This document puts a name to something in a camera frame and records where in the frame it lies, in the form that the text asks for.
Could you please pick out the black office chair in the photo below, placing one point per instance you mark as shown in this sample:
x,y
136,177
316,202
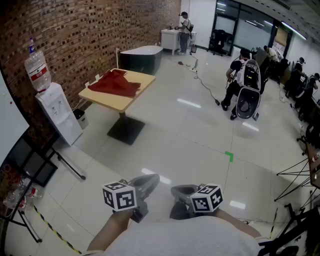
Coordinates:
x,y
217,41

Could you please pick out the pile of empty plastic bottles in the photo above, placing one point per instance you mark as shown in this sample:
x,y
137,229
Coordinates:
x,y
30,193

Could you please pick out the white vanity cabinet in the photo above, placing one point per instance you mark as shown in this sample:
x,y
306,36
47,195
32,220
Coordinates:
x,y
170,41

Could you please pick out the white black pod chair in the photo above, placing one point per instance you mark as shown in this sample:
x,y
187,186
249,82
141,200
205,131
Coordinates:
x,y
247,105

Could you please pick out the red cloth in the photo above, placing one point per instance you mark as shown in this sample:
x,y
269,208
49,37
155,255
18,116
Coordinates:
x,y
115,83

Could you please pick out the small red rag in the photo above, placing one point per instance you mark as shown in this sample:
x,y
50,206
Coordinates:
x,y
180,62

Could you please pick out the person's left forearm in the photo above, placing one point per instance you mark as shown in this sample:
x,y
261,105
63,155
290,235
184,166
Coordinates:
x,y
107,232

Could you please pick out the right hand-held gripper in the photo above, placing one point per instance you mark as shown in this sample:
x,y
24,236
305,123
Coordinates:
x,y
207,200

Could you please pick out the small blue-label plastic bottle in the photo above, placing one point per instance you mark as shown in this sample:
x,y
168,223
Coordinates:
x,y
31,47

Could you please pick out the person's right forearm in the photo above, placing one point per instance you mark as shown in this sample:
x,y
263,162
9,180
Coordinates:
x,y
235,221

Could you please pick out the white wall socket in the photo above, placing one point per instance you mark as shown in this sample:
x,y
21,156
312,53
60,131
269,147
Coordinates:
x,y
87,84
97,77

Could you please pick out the whiteboard on black wheeled stand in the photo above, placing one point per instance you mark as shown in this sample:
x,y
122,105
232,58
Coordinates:
x,y
10,112

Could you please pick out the white black backpack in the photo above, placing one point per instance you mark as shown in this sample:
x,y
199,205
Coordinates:
x,y
250,75

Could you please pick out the large clear water jug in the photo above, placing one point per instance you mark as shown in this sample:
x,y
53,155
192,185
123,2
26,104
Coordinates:
x,y
37,70

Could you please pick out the person's grey shirt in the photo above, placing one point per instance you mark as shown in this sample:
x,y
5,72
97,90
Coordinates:
x,y
175,237

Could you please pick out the black glass cabinet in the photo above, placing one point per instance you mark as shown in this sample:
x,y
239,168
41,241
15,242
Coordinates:
x,y
32,165

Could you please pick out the person's dark shoe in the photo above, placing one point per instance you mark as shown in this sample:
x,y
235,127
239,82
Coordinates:
x,y
178,212

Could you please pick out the dark green white-rimmed bathtub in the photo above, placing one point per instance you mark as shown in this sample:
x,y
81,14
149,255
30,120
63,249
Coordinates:
x,y
140,62

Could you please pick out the white water dispenser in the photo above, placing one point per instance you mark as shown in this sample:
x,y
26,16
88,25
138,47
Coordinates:
x,y
60,115

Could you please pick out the light wooden table black base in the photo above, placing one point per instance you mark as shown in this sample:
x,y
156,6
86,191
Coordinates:
x,y
117,102

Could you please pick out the folding table with black legs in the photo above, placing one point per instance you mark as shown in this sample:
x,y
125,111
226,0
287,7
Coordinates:
x,y
313,172

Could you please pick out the white pole floor stand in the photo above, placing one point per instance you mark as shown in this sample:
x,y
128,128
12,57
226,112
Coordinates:
x,y
117,58

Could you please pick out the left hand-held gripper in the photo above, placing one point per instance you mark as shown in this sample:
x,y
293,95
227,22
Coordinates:
x,y
120,197

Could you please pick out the white power strip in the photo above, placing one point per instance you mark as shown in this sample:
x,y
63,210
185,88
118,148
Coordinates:
x,y
194,69

